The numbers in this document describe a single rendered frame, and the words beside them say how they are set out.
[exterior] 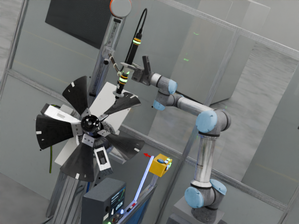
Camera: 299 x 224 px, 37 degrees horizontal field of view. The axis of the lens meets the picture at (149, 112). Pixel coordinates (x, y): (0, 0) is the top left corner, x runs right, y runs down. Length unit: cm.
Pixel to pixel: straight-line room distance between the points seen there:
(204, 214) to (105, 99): 113
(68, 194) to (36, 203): 95
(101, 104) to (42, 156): 104
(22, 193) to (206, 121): 230
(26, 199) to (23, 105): 84
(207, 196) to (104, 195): 66
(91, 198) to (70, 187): 117
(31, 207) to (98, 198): 208
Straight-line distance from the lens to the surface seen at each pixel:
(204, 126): 239
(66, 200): 328
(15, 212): 400
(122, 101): 297
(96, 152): 293
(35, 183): 418
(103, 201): 204
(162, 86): 264
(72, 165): 280
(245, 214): 355
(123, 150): 277
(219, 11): 864
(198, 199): 246
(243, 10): 851
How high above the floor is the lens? 230
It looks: 18 degrees down
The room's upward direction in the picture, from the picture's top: 21 degrees clockwise
